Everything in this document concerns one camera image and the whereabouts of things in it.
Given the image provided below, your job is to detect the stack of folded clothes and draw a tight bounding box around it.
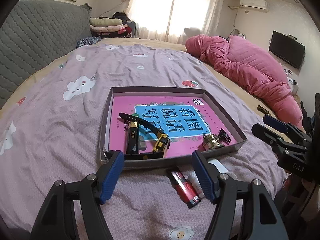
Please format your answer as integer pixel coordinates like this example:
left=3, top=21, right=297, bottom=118
left=89, top=12, right=137, bottom=38

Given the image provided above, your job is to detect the black yellow wrist watch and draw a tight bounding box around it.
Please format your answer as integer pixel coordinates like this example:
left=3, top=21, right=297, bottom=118
left=119, top=112, right=171, bottom=161

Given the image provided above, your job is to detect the pink and blue book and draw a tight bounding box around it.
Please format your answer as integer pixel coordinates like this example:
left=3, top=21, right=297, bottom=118
left=108, top=95, right=238, bottom=158

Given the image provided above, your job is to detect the pink quilted duvet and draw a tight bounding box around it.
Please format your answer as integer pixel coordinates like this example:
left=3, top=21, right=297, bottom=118
left=185, top=34, right=303, bottom=128

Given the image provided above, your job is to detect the white ribbed jar lid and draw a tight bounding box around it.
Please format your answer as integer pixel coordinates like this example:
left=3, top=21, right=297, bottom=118
left=227, top=172, right=238, bottom=180

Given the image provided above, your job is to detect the white sheer curtain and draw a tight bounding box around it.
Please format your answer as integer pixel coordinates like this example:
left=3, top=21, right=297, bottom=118
left=126, top=0, right=223, bottom=44

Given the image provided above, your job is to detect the brass metal fitting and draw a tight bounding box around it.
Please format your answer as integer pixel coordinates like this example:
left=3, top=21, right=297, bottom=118
left=202, top=133, right=224, bottom=151

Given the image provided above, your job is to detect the red black lighter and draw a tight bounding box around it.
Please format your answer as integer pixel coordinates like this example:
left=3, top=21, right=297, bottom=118
left=166, top=167, right=201, bottom=209

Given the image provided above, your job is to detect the grey quilted headboard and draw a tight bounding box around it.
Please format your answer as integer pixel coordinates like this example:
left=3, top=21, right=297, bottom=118
left=1, top=0, right=92, bottom=106

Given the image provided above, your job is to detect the grey cardboard box tray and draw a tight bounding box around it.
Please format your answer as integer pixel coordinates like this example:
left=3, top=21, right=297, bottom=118
left=99, top=87, right=247, bottom=169

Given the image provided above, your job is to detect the purple patterned bed sheet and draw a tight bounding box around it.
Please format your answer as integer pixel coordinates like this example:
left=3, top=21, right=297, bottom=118
left=1, top=44, right=286, bottom=239

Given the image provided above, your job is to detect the white wall air conditioner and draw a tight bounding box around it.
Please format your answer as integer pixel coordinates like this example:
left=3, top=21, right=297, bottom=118
left=240, top=0, right=268, bottom=11

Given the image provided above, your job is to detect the black flat television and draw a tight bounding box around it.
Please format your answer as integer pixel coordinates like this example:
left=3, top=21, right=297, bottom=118
left=268, top=31, right=305, bottom=69

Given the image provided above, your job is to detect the white pill bottle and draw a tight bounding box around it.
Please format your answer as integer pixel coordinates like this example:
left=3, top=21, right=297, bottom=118
left=188, top=171, right=205, bottom=199

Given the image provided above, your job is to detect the white earbuds case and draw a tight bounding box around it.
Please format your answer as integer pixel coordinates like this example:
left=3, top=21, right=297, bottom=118
left=208, top=158, right=229, bottom=174

